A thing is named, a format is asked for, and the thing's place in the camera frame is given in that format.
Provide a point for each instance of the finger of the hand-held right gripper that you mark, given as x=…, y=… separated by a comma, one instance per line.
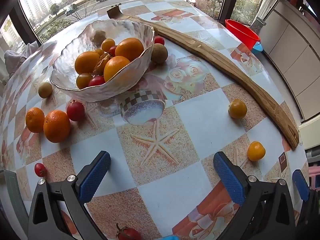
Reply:
x=301, y=186

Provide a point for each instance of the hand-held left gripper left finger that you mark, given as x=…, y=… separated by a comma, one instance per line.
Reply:
x=95, y=176

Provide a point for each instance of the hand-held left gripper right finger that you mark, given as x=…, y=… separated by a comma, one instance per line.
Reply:
x=230, y=177

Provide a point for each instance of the yellow cherry tomato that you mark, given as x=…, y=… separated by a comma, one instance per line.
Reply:
x=237, y=108
x=83, y=80
x=108, y=44
x=99, y=52
x=256, y=151

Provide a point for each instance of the pink plastic object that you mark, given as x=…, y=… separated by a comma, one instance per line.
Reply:
x=314, y=177

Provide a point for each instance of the red cherry tomato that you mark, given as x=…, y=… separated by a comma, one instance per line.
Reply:
x=40, y=169
x=159, y=40
x=75, y=110
x=112, y=50
x=128, y=233
x=96, y=80

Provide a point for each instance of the orange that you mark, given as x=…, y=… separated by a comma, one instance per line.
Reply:
x=116, y=67
x=35, y=120
x=87, y=62
x=130, y=48
x=56, y=126

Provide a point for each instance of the dried physalis husk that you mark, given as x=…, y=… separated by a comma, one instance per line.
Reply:
x=102, y=63

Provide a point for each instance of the light blue plastic basin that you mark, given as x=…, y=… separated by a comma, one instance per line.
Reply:
x=257, y=48

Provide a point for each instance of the curved wooden board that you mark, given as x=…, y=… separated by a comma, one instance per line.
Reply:
x=199, y=46

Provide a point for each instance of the clear glass bowl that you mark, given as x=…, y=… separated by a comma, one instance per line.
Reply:
x=72, y=42

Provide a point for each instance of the white cabinet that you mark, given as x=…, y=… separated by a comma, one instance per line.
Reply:
x=287, y=45

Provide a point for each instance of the grey cloth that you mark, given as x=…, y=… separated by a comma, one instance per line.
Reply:
x=15, y=57

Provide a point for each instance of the red plastic basin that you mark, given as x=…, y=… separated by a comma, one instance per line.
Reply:
x=241, y=32

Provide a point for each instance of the black window frame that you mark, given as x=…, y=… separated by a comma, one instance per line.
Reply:
x=228, y=0

